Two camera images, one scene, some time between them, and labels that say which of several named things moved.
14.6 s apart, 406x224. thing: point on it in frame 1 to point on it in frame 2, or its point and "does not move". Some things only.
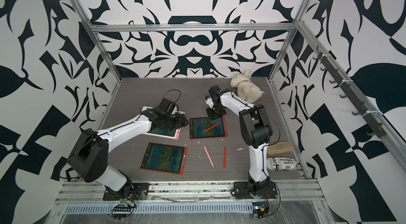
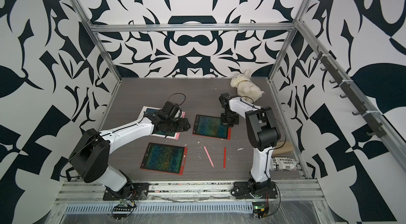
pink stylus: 209,156 does not move
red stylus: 224,157 does not move
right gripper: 212,115 to 222,122
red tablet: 165,158 does not move
